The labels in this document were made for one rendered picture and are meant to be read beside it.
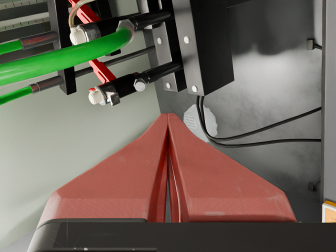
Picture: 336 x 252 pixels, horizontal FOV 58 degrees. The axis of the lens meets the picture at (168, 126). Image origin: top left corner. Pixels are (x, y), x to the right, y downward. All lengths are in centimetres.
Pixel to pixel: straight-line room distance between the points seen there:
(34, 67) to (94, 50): 4
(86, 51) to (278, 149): 48
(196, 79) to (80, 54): 28
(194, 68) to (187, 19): 7
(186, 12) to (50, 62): 28
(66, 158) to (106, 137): 11
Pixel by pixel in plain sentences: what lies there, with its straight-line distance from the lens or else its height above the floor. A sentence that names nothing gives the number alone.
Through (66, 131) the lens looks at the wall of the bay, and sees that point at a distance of 73.
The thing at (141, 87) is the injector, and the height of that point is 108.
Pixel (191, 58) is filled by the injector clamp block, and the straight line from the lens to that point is 48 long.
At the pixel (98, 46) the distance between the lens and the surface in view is 24.
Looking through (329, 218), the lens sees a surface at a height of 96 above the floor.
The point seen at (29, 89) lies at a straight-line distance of 59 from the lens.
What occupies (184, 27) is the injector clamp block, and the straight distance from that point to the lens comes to 48.
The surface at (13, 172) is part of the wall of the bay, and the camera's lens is 71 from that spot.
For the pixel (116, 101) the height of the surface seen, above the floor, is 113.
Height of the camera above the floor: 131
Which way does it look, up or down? 34 degrees down
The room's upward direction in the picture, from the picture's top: 118 degrees counter-clockwise
